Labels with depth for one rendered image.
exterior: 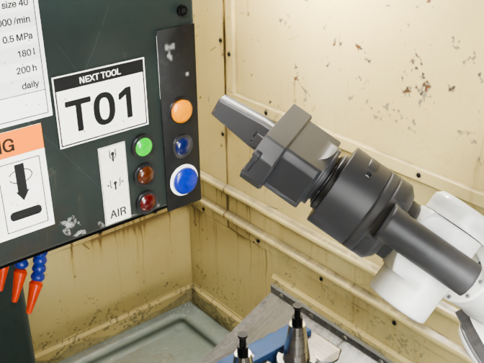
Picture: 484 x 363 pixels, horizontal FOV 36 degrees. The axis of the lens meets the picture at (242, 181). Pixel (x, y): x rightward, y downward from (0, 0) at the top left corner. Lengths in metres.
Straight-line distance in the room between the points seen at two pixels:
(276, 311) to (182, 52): 1.30
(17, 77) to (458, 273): 0.43
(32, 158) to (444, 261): 0.38
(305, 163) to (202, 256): 1.60
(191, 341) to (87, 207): 1.58
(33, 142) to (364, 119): 0.99
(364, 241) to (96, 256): 1.48
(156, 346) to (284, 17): 1.09
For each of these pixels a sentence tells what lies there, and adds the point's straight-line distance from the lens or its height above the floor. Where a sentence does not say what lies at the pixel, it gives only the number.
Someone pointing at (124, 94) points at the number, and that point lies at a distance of 0.74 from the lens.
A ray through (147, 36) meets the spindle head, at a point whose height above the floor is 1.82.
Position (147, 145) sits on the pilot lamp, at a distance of 0.76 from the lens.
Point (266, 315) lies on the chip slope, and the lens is 1.99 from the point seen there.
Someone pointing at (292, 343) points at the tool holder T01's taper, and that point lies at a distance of 1.19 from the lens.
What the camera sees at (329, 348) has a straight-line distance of 1.27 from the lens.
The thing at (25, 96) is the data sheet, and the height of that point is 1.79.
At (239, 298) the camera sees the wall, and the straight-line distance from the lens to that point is 2.20.
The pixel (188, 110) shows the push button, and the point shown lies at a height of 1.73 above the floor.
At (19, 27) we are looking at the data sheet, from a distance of 0.67.
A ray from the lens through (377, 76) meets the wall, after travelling 1.53.
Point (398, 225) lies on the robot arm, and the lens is 0.69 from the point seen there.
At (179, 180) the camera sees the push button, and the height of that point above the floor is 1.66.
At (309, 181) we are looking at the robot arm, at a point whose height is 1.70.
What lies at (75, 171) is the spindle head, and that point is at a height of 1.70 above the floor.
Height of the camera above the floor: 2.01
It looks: 26 degrees down
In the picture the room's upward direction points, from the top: 1 degrees counter-clockwise
